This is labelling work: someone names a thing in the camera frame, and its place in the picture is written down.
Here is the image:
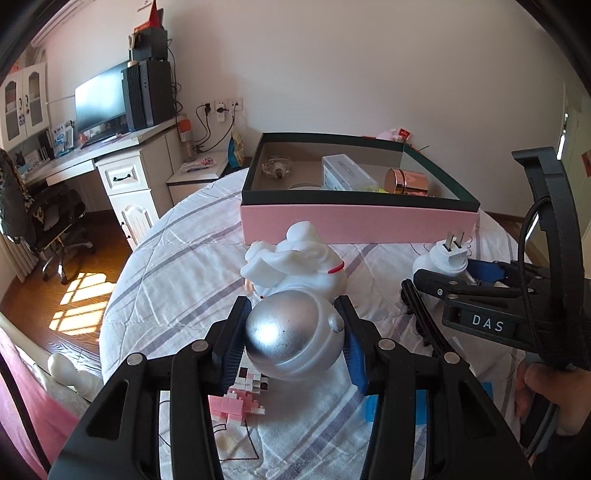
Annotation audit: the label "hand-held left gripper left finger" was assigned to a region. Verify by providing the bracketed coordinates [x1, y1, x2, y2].
[48, 295, 252, 480]

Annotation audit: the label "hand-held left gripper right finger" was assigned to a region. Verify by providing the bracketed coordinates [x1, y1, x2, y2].
[335, 295, 532, 480]

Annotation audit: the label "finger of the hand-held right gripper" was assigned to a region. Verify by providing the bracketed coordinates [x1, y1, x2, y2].
[468, 261, 550, 288]
[413, 268, 527, 301]

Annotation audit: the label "white plug night light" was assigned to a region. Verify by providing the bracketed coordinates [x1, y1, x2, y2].
[412, 229, 472, 278]

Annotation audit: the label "pink white brick toy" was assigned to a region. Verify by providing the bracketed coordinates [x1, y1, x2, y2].
[208, 367, 269, 426]

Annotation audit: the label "silver helmet astronaut figurine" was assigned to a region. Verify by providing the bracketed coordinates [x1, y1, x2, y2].
[242, 222, 349, 381]

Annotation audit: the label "blue pen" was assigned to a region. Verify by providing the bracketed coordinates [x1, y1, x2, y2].
[364, 390, 431, 426]

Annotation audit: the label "pink cardboard box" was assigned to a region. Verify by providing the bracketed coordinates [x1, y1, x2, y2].
[240, 132, 481, 245]

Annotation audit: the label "rose gold capped bottle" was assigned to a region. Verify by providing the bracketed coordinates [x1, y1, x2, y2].
[385, 168, 428, 195]

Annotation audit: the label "clear plastic storage case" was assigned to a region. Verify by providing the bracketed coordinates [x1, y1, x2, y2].
[322, 154, 379, 191]

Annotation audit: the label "small clear glass bottle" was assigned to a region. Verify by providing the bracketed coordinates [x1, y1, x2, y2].
[262, 157, 295, 179]

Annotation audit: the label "person's right hand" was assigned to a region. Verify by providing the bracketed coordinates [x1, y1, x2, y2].
[515, 361, 591, 437]

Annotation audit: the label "glass door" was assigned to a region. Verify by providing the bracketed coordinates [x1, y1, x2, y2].
[556, 83, 591, 185]

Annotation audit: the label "white bed footboard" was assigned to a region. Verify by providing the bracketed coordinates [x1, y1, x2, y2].
[46, 353, 101, 398]

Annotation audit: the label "white nightstand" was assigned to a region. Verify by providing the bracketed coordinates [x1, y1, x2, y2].
[166, 154, 252, 209]

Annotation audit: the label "pink wipes pack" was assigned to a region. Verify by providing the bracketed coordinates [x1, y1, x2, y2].
[182, 156, 218, 172]

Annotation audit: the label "white desk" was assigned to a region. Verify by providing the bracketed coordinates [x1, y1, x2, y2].
[14, 117, 183, 252]

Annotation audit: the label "blue snack bag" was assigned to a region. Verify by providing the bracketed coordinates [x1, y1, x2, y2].
[227, 131, 246, 167]

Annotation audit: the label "pink blanket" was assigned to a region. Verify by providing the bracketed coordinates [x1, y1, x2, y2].
[0, 323, 93, 480]

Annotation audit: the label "orange capped water bottle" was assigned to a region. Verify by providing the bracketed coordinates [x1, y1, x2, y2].
[178, 117, 197, 162]

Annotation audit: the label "black office chair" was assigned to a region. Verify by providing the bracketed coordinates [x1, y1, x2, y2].
[9, 185, 98, 283]

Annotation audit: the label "beige curtain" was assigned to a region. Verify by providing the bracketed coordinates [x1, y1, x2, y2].
[0, 231, 38, 283]

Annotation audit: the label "patterned jacket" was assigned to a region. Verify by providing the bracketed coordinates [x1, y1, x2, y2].
[0, 148, 36, 239]

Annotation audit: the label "black computer tower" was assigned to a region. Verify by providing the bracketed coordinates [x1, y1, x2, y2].
[121, 60, 174, 131]

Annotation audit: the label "blue tissue pack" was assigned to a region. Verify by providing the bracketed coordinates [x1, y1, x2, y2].
[52, 121, 75, 158]

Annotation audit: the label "black computer monitor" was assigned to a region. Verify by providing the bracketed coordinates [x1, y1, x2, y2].
[74, 60, 130, 136]

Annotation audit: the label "black speaker box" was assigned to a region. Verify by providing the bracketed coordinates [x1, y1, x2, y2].
[128, 25, 169, 64]

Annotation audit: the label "white glass door cabinet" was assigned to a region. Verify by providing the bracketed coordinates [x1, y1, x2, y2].
[0, 61, 51, 148]

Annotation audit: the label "red white paper bag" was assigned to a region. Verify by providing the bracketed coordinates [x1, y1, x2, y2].
[136, 0, 165, 28]

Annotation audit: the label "black power cable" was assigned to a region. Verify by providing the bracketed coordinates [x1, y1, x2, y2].
[194, 104, 237, 151]

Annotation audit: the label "white wall socket strip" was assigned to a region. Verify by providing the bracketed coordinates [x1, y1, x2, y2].
[198, 97, 244, 123]

